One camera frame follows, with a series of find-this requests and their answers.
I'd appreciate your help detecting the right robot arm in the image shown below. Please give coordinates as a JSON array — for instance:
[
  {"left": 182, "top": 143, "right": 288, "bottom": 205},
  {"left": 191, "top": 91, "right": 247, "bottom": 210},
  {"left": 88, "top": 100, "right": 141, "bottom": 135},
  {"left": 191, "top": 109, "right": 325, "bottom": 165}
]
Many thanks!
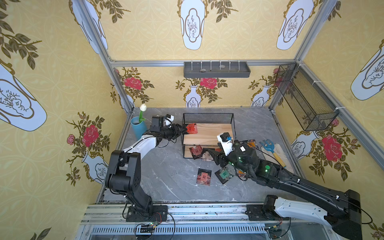
[{"left": 208, "top": 143, "right": 363, "bottom": 240}]

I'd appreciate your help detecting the grey wall rack tray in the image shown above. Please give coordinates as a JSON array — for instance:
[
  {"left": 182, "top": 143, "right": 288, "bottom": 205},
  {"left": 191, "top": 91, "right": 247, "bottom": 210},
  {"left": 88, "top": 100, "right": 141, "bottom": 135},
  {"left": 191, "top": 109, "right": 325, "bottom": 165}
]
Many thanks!
[{"left": 184, "top": 61, "right": 251, "bottom": 79}]

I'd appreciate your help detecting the pink label black tea bag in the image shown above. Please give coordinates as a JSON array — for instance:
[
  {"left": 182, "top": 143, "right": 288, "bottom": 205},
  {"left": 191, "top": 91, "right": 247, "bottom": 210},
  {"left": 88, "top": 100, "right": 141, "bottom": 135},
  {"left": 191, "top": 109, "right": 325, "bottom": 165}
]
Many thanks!
[{"left": 196, "top": 169, "right": 212, "bottom": 186}]

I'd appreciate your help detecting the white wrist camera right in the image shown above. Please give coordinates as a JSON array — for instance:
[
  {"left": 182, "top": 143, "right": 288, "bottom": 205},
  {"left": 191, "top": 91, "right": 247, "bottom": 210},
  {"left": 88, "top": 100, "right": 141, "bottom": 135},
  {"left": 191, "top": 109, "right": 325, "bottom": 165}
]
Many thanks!
[{"left": 217, "top": 132, "right": 234, "bottom": 156}]

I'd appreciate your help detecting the black wire mesh shelf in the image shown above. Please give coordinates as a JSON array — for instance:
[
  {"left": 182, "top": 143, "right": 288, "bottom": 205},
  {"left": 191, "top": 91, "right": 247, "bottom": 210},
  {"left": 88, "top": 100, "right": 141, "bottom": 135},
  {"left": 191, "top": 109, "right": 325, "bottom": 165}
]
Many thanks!
[{"left": 182, "top": 113, "right": 236, "bottom": 159}]

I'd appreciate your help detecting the white tulip flower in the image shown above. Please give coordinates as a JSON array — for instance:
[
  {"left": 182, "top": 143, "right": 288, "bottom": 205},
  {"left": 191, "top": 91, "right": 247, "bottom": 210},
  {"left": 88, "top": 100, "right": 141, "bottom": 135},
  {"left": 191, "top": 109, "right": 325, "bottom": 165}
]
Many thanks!
[{"left": 139, "top": 104, "right": 147, "bottom": 124}]

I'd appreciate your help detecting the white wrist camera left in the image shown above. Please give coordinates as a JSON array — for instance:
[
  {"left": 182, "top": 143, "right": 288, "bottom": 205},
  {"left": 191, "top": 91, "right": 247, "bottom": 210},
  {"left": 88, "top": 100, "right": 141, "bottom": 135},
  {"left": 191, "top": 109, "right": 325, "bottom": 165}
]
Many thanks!
[{"left": 164, "top": 114, "right": 175, "bottom": 126}]

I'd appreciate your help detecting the red label tea bag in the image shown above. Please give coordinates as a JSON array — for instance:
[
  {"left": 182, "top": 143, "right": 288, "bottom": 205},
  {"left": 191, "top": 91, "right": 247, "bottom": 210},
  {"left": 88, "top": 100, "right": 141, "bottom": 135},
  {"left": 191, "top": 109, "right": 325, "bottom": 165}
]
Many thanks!
[{"left": 186, "top": 123, "right": 198, "bottom": 134}]

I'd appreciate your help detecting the orange label tea bag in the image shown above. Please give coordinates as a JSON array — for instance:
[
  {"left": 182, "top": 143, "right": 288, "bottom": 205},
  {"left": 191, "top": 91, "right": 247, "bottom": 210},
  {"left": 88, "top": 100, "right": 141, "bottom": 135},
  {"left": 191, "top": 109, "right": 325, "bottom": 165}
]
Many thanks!
[{"left": 247, "top": 139, "right": 258, "bottom": 149}]

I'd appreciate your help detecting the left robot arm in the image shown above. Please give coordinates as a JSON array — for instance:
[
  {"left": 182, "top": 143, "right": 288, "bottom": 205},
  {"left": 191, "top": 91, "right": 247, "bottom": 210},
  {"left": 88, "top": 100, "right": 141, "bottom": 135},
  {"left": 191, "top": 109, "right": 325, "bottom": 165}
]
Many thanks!
[{"left": 105, "top": 115, "right": 188, "bottom": 223}]

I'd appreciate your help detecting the blue garden hand rake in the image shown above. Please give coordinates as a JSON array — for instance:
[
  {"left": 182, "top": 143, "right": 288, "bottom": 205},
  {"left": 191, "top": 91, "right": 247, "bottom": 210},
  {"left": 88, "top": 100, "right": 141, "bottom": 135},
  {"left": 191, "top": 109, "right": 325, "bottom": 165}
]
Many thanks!
[{"left": 260, "top": 139, "right": 287, "bottom": 168}]

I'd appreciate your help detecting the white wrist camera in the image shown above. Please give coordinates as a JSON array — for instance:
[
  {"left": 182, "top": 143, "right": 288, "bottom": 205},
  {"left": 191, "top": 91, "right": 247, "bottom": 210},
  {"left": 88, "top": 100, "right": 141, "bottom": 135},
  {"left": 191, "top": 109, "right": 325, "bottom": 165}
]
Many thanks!
[
  {"left": 164, "top": 114, "right": 175, "bottom": 126},
  {"left": 217, "top": 132, "right": 234, "bottom": 156}
]

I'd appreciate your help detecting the black wire wall basket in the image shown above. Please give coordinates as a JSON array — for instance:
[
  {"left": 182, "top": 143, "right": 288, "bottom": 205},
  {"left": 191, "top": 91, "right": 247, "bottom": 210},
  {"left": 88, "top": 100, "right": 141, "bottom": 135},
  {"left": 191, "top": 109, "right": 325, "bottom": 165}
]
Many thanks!
[{"left": 275, "top": 64, "right": 340, "bottom": 131}]

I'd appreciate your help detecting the blue vase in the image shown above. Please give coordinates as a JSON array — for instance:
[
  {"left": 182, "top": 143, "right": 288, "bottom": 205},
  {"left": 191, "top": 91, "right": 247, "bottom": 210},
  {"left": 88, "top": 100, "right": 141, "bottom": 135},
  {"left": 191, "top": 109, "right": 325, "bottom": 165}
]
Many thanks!
[{"left": 131, "top": 117, "right": 148, "bottom": 140}]

